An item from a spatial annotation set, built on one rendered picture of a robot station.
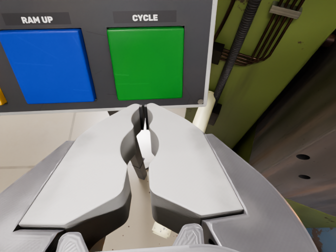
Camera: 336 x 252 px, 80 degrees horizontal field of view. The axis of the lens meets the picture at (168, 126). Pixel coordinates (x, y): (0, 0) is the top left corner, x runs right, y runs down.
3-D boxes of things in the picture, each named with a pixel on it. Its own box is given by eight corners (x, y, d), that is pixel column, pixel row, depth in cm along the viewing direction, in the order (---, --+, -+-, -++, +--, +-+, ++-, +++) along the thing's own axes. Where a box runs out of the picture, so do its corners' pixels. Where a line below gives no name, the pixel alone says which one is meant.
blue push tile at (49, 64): (94, 102, 23) (78, 29, 19) (26, 105, 23) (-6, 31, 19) (98, 95, 24) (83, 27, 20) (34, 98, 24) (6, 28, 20)
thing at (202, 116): (169, 239, 50) (170, 240, 46) (150, 231, 51) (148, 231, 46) (215, 103, 70) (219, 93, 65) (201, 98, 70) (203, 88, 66)
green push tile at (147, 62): (182, 98, 23) (184, 26, 19) (116, 101, 23) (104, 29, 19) (181, 92, 25) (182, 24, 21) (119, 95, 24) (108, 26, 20)
